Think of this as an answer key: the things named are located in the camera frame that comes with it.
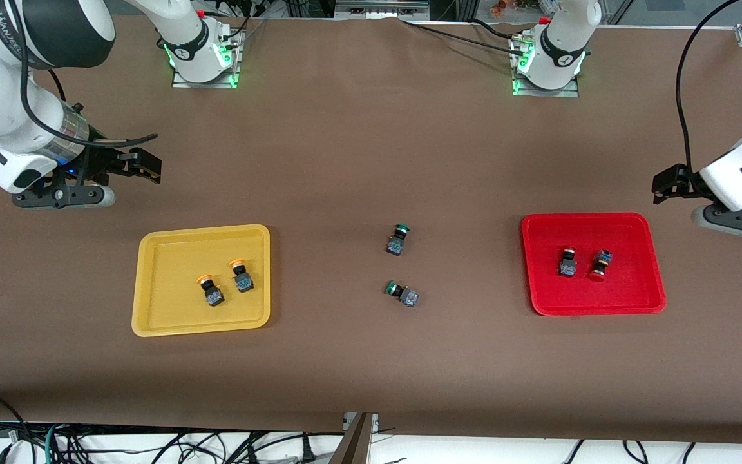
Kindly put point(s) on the black power plug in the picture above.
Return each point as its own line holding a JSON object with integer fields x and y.
{"x": 308, "y": 451}

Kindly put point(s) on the yellow push button switch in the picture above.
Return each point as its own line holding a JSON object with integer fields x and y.
{"x": 244, "y": 282}
{"x": 214, "y": 296}

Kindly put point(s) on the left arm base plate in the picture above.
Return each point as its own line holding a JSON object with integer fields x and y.
{"x": 551, "y": 93}

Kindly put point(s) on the green push button switch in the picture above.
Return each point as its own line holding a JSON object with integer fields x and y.
{"x": 408, "y": 297}
{"x": 395, "y": 245}

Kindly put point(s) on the yellow plastic tray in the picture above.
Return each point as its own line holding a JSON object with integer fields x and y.
{"x": 178, "y": 309}

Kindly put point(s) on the brown table cover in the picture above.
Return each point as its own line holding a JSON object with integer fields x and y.
{"x": 371, "y": 361}

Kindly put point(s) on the red push button switch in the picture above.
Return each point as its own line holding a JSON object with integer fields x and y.
{"x": 568, "y": 266}
{"x": 600, "y": 261}

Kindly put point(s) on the dark table support beam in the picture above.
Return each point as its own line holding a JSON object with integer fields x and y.
{"x": 351, "y": 444}

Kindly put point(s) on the aluminium frame with sockets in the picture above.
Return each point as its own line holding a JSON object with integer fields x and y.
{"x": 380, "y": 8}

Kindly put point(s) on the orange background clutter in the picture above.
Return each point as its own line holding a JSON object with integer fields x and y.
{"x": 506, "y": 8}

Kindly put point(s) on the red plastic tray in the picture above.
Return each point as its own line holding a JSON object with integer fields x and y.
{"x": 628, "y": 290}

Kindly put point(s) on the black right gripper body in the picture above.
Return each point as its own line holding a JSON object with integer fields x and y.
{"x": 104, "y": 160}

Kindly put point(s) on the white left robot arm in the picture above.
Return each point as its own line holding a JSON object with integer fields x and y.
{"x": 564, "y": 38}

